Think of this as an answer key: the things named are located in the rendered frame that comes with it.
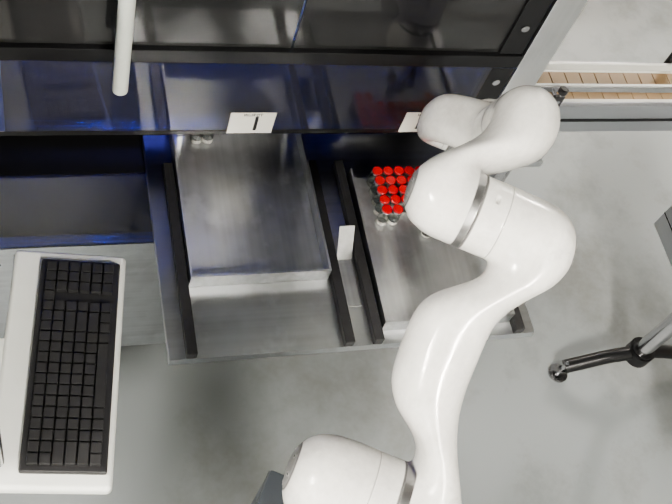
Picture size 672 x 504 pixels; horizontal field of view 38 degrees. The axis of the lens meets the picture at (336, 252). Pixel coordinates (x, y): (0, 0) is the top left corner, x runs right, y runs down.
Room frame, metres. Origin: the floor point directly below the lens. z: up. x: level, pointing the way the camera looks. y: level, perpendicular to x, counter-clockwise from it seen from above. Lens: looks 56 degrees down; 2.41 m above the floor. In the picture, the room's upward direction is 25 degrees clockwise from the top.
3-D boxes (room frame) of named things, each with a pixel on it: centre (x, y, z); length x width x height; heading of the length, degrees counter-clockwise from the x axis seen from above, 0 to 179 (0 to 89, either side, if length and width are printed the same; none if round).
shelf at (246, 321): (1.08, 0.01, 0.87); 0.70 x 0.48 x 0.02; 122
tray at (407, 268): (1.13, -0.16, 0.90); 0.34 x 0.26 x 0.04; 32
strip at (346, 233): (1.00, -0.04, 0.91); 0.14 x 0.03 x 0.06; 32
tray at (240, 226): (1.04, 0.19, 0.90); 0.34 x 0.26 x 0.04; 32
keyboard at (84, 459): (0.64, 0.33, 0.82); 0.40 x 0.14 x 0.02; 25
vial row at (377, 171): (1.26, -0.07, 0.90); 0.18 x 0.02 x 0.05; 122
